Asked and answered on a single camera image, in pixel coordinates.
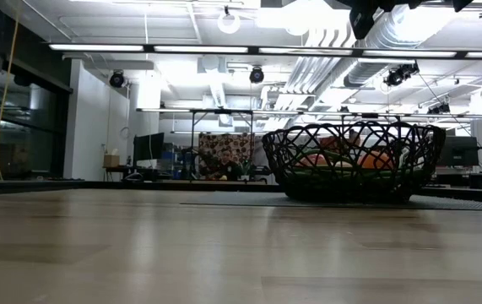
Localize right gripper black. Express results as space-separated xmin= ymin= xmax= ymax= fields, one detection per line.
xmin=335 ymin=0 xmax=420 ymax=41

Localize large toy orange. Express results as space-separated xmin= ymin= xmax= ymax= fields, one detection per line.
xmin=357 ymin=150 xmax=395 ymax=171

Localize green onion bunch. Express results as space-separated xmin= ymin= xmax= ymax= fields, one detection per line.
xmin=289 ymin=147 xmax=410 ymax=189

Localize white ceiling pipes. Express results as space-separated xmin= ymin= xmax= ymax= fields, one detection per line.
xmin=265 ymin=23 xmax=362 ymax=132

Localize black track light cluster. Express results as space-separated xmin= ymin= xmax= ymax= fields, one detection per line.
xmin=382 ymin=62 xmax=420 ymax=88

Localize small black track lights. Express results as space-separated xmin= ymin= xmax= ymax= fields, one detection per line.
xmin=427 ymin=102 xmax=452 ymax=116

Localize black round ceiling lamp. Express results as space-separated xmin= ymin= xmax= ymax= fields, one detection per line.
xmin=108 ymin=69 xmax=126 ymax=89
xmin=248 ymin=65 xmax=266 ymax=84

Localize black wide monitor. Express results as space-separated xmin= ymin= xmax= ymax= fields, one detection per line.
xmin=437 ymin=135 xmax=480 ymax=168

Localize brown floral patterned quilt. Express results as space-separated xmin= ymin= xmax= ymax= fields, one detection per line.
xmin=198 ymin=132 xmax=257 ymax=181

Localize small green plant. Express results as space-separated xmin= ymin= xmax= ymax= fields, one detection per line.
xmin=231 ymin=159 xmax=253 ymax=182

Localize person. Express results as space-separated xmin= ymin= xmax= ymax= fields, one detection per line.
xmin=207 ymin=148 xmax=245 ymax=182

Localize black crossbar with strip lights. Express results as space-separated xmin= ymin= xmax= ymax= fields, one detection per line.
xmin=41 ymin=41 xmax=482 ymax=61

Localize black dark monitor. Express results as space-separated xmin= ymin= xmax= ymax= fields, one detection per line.
xmin=133 ymin=132 xmax=165 ymax=162

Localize cardboard box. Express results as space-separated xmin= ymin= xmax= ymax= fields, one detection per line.
xmin=102 ymin=154 xmax=122 ymax=169

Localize white hanging ring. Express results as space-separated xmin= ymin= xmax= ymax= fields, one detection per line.
xmin=216 ymin=10 xmax=242 ymax=35

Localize black woven wire basket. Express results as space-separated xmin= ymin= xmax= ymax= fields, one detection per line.
xmin=259 ymin=120 xmax=447 ymax=204

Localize black background rig frame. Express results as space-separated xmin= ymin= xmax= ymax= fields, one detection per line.
xmin=136 ymin=107 xmax=482 ymax=183

